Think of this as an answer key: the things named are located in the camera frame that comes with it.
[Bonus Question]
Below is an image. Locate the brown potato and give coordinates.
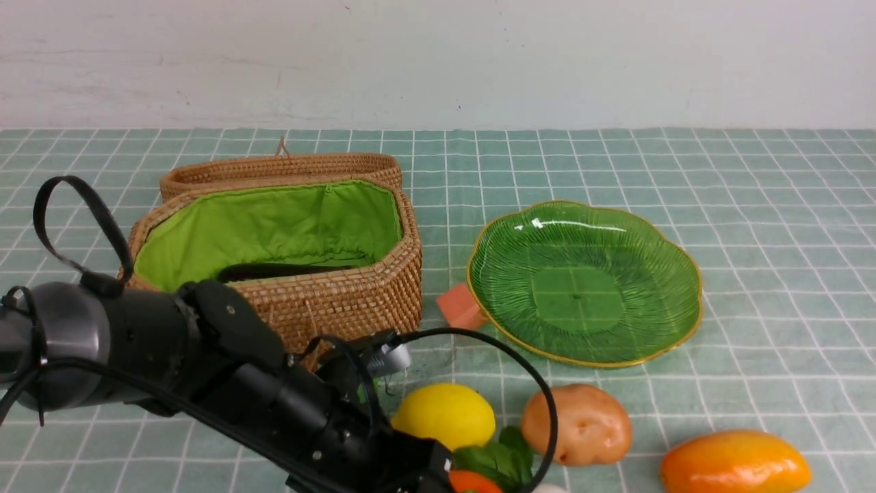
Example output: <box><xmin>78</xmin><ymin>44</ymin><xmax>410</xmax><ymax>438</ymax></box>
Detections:
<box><xmin>551</xmin><ymin>383</ymin><xmax>633</xmax><ymax>467</ymax></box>

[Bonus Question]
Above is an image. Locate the dark purple eggplant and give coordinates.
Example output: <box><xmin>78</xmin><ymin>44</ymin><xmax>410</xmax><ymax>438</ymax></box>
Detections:
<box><xmin>216</xmin><ymin>263</ymin><xmax>355</xmax><ymax>283</ymax></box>

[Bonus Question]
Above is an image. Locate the orange yellow mango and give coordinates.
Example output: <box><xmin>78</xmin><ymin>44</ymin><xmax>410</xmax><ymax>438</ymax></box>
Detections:
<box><xmin>660</xmin><ymin>429</ymin><xmax>812</xmax><ymax>492</ymax></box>

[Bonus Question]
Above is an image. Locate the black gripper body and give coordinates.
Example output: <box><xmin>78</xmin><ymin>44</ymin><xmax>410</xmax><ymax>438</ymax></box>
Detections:
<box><xmin>226</xmin><ymin>364</ymin><xmax>451</xmax><ymax>492</ymax></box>

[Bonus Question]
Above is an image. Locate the green glass leaf plate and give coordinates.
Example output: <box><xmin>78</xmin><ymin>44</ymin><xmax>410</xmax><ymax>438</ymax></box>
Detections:
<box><xmin>466</xmin><ymin>200</ymin><xmax>704</xmax><ymax>369</ymax></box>

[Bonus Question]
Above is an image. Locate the woven rattan basket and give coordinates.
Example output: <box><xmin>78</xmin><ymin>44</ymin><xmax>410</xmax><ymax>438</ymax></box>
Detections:
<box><xmin>128</xmin><ymin>177</ymin><xmax>423</xmax><ymax>353</ymax></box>

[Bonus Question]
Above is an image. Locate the white cucumber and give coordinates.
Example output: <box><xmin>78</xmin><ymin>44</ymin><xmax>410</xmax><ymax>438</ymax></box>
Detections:
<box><xmin>531</xmin><ymin>483</ymin><xmax>567</xmax><ymax>493</ymax></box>

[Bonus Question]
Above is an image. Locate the orange foam cube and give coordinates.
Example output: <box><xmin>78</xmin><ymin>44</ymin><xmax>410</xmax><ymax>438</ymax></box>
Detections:
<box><xmin>436</xmin><ymin>283</ymin><xmax>488</xmax><ymax>331</ymax></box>

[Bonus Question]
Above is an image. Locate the yellow lemon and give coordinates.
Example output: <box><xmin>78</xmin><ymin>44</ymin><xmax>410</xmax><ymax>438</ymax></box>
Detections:
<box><xmin>391</xmin><ymin>383</ymin><xmax>495</xmax><ymax>451</ymax></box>

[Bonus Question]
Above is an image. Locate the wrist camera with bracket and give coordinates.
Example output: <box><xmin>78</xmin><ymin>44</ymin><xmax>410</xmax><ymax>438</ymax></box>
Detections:
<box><xmin>315</xmin><ymin>330</ymin><xmax>412</xmax><ymax>405</ymax></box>

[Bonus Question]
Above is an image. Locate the orange persimmon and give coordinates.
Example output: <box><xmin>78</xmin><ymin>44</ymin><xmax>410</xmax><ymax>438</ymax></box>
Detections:
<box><xmin>448</xmin><ymin>469</ymin><xmax>503</xmax><ymax>493</ymax></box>

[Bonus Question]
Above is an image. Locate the green leafy vegetable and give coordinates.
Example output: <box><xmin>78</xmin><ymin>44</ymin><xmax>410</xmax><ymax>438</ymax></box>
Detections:
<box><xmin>453</xmin><ymin>427</ymin><xmax>534</xmax><ymax>492</ymax></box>

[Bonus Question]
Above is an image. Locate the black camera cable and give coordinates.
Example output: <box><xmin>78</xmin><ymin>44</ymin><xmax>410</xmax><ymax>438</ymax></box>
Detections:
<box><xmin>0</xmin><ymin>327</ymin><xmax>558</xmax><ymax>493</ymax></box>

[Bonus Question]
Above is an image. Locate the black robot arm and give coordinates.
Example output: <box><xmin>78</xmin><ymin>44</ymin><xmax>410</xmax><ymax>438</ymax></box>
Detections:
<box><xmin>2</xmin><ymin>281</ymin><xmax>451</xmax><ymax>492</ymax></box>

